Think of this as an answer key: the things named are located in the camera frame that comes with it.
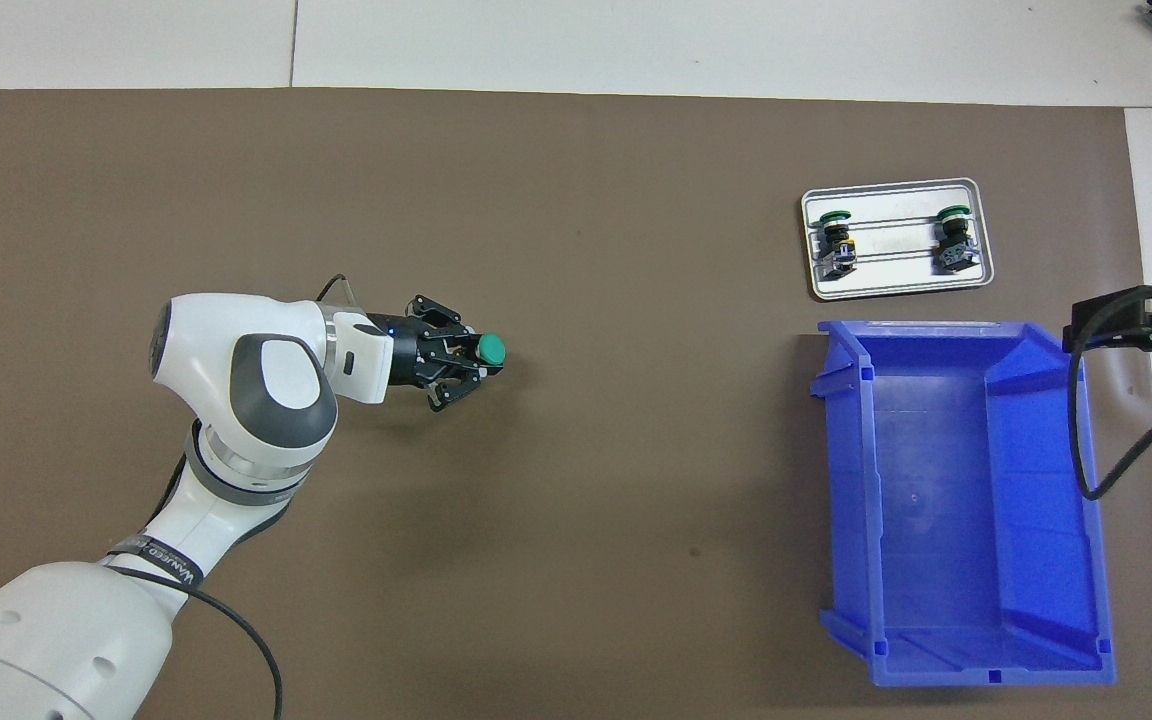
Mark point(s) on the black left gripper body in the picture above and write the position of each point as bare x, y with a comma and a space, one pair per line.
409, 355

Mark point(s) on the green push button switch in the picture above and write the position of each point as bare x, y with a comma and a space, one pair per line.
491, 348
839, 238
954, 232

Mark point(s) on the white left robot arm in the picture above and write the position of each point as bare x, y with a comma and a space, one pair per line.
236, 380

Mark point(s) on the brown table mat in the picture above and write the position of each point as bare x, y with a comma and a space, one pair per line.
636, 450

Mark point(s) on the silver metal tray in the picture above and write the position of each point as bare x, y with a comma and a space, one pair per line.
891, 270

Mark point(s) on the blue plastic storage bin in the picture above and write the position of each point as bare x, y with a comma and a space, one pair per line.
936, 520

